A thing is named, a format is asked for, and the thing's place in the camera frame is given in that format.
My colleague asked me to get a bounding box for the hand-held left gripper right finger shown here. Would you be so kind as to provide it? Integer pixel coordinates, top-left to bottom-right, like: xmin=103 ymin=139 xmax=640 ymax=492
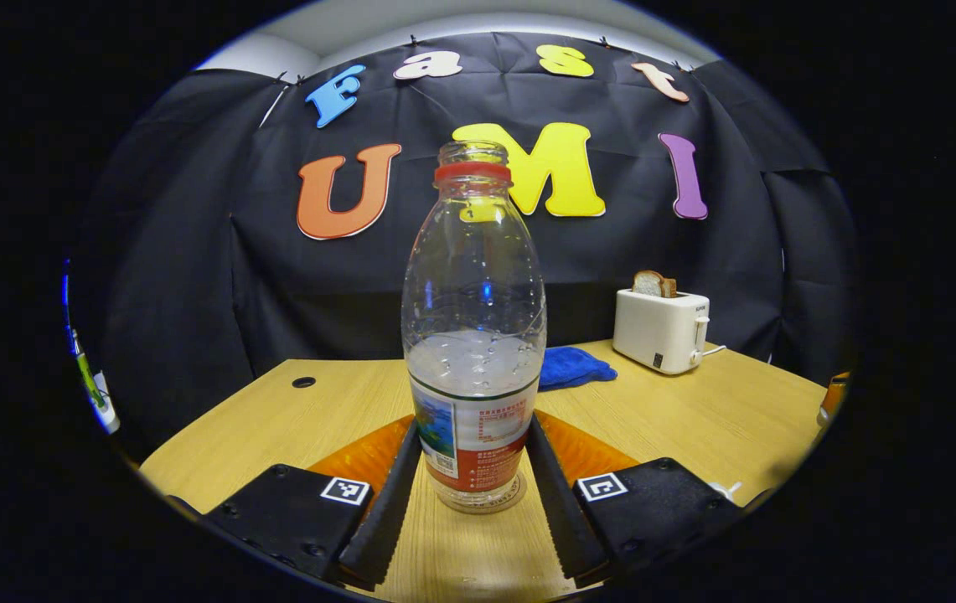
xmin=525 ymin=412 xmax=751 ymax=587

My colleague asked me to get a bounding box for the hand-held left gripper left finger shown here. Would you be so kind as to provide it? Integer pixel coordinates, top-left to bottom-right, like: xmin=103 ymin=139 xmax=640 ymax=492
xmin=201 ymin=415 xmax=424 ymax=591

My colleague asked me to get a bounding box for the clear plastic water bottle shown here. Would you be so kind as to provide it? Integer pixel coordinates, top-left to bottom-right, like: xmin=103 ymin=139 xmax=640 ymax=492
xmin=400 ymin=140 xmax=548 ymax=514

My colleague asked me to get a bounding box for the green drink bottle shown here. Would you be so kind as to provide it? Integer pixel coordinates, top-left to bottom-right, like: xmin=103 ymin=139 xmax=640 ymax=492
xmin=71 ymin=329 xmax=121 ymax=435

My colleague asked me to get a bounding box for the blue towel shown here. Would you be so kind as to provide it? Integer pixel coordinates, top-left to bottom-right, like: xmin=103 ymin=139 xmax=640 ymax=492
xmin=538 ymin=346 xmax=618 ymax=392

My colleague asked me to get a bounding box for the white toaster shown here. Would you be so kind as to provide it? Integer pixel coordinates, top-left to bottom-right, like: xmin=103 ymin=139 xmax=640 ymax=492
xmin=612 ymin=289 xmax=711 ymax=375

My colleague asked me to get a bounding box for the bread slice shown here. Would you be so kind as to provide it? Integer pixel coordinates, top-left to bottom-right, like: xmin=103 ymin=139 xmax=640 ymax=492
xmin=633 ymin=270 xmax=678 ymax=299

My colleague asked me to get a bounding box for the black backdrop cloth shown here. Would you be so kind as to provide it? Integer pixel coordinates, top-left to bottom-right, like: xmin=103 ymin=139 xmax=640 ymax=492
xmin=75 ymin=32 xmax=860 ymax=453

